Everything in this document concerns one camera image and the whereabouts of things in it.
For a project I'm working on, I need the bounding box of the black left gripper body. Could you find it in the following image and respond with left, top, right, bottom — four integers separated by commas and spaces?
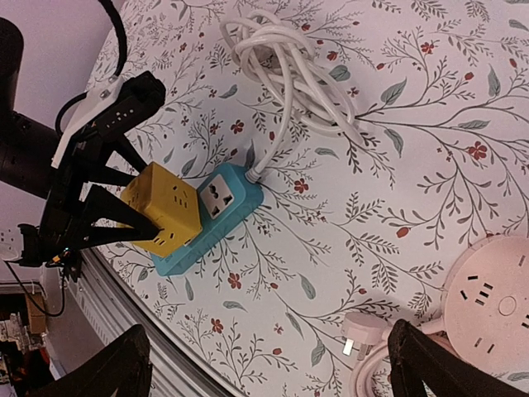
39, 136, 105, 251

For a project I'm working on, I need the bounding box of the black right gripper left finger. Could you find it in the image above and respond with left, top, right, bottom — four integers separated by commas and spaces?
30, 324, 153, 397

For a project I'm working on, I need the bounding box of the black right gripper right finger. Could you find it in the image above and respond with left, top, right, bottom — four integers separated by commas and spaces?
388, 319, 522, 397

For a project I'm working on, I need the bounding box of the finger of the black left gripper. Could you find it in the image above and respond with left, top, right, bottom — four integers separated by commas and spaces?
88, 138, 147, 186
74, 185, 160, 250

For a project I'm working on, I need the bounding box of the yellow cube socket adapter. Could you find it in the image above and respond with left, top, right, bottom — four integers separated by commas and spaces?
120, 162, 203, 257

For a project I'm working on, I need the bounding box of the teal power strip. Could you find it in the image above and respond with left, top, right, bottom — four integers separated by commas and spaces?
151, 163, 264, 276

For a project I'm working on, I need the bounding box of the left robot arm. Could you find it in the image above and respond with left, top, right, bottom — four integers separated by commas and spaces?
1, 1, 166, 261

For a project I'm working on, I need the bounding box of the round pink socket hub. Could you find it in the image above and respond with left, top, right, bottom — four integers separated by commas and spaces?
441, 236, 528, 373

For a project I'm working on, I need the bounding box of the floral patterned table mat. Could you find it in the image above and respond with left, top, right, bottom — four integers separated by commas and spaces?
100, 1, 528, 396

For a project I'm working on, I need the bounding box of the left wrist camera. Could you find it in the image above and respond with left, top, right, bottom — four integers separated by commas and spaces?
51, 71, 166, 169

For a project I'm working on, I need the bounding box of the aluminium front rail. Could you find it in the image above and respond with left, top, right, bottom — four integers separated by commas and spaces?
69, 249, 242, 396

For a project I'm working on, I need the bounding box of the white power strip cable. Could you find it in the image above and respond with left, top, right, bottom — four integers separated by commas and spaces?
218, 10, 365, 183

